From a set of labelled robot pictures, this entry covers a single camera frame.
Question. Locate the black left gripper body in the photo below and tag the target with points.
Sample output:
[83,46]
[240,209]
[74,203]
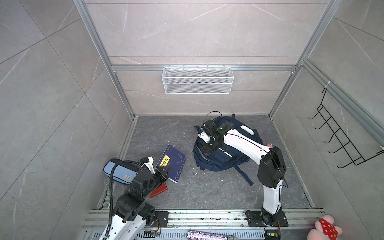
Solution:
[156,180]

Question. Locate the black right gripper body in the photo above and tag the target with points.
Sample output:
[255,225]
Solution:
[209,147]

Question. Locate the navy blue student backpack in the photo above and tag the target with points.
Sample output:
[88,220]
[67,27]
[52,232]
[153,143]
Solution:
[226,157]

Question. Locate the dark blue book yellow label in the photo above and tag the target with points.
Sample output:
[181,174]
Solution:
[174,160]

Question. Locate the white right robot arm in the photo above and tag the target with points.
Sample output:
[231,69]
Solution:
[225,143]

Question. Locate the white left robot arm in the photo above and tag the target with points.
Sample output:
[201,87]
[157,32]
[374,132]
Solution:
[131,212]

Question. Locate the red wallet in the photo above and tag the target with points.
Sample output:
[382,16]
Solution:
[162,188]

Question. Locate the purple glitter microphone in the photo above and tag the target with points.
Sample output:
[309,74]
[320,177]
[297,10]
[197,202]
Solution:
[196,235]

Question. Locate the pink plush toy red heart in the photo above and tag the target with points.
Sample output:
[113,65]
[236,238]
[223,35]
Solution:
[325,229]

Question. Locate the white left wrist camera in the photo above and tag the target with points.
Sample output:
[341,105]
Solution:
[148,163]

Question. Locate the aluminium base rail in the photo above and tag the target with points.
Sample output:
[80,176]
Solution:
[174,224]

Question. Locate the white wire mesh basket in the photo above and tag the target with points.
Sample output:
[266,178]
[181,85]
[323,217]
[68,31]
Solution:
[197,80]

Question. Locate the black wall hook rack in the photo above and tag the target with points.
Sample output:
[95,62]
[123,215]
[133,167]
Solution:
[340,136]

